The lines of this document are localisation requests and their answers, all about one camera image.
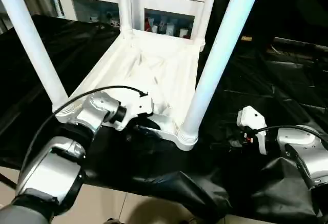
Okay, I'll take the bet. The black metal table frame leg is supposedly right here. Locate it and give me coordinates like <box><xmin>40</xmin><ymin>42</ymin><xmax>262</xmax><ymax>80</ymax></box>
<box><xmin>0</xmin><ymin>173</ymin><xmax>19</xmax><ymax>190</ymax></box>

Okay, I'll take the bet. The white plastic table leg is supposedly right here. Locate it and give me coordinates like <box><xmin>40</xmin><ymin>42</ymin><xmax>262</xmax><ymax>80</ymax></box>
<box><xmin>194</xmin><ymin>0</ymin><xmax>221</xmax><ymax>50</ymax></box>
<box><xmin>177</xmin><ymin>0</ymin><xmax>266</xmax><ymax>138</ymax></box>
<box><xmin>117</xmin><ymin>0</ymin><xmax>135</xmax><ymax>39</ymax></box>
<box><xmin>0</xmin><ymin>0</ymin><xmax>70</xmax><ymax>109</ymax></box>

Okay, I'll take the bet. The white plastic table top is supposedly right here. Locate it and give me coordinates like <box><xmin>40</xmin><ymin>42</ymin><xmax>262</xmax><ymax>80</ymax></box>
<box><xmin>54</xmin><ymin>29</ymin><xmax>206</xmax><ymax>151</ymax></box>

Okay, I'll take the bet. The black metal rail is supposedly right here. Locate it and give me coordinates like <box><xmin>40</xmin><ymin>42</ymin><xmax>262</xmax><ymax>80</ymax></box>
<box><xmin>272</xmin><ymin>36</ymin><xmax>328</xmax><ymax>50</ymax></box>

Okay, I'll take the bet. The black mat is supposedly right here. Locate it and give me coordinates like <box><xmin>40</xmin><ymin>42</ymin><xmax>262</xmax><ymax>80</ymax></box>
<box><xmin>0</xmin><ymin>14</ymin><xmax>328</xmax><ymax>219</ymax></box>

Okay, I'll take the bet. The black left robot foot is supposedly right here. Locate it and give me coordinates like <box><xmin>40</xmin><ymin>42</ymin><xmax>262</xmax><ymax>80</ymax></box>
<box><xmin>105</xmin><ymin>217</ymin><xmax>127</xmax><ymax>224</ymax></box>

